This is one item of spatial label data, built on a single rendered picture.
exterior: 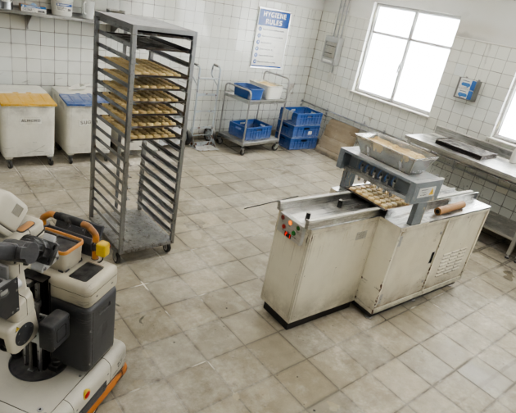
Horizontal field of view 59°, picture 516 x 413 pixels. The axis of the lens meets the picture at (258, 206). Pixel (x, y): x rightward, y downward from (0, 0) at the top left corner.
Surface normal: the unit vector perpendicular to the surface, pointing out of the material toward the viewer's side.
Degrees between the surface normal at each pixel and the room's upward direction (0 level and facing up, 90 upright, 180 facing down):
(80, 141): 91
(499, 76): 90
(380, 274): 90
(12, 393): 0
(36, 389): 0
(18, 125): 92
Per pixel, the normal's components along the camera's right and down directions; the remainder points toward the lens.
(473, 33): -0.77, 0.14
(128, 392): 0.18, -0.90
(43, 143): 0.61, 0.48
